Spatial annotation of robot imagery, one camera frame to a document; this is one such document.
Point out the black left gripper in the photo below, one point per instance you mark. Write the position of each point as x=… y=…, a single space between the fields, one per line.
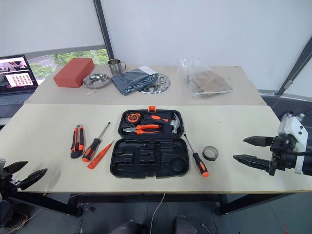
x=7 y=182

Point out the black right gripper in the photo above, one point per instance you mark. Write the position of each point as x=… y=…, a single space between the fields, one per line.
x=281 y=156

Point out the dark electrical tape roll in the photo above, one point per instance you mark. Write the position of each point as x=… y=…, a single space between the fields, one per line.
x=210 y=153

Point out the black orange slim screwdriver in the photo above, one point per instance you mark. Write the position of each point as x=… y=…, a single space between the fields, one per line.
x=198 y=162

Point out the orange black utility knife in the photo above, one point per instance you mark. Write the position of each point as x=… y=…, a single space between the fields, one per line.
x=78 y=142

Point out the black orange thick screwdriver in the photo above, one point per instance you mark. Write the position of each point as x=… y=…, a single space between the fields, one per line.
x=91 y=151

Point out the orange tester pen screwdriver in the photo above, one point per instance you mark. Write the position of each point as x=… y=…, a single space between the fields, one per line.
x=98 y=158

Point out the black plastic tool case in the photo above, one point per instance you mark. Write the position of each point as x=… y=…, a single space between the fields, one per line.
x=148 y=158

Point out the clear bag with beige cloth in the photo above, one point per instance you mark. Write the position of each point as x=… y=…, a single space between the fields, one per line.
x=207 y=79

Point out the open laptop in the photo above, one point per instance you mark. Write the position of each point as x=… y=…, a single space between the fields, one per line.
x=15 y=75

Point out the black orange claw hammer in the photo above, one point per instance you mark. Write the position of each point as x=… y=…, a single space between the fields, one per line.
x=159 y=120

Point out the dark rounded shape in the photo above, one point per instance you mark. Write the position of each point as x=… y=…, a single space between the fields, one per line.
x=185 y=225
x=128 y=228

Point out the red rectangular box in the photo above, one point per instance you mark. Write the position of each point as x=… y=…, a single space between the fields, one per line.
x=73 y=72

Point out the stainless steel bowl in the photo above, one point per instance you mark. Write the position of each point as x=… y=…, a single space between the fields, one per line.
x=96 y=81

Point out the perforated round steel plate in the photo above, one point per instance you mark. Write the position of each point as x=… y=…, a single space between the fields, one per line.
x=158 y=85

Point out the orange black tape measure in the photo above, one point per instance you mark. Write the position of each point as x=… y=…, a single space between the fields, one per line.
x=132 y=118

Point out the stainless steel mug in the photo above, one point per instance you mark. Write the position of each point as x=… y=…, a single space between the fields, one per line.
x=115 y=66

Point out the dark blue folded cloth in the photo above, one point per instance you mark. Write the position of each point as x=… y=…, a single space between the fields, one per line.
x=132 y=79

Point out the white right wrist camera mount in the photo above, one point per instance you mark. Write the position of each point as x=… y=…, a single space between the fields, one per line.
x=296 y=131

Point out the slanted grey frame bar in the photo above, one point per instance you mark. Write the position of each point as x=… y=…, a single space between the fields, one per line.
x=296 y=65

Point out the black table frame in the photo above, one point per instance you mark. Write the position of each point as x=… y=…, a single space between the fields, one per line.
x=146 y=198

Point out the dark window frame post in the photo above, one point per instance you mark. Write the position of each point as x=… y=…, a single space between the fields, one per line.
x=103 y=31

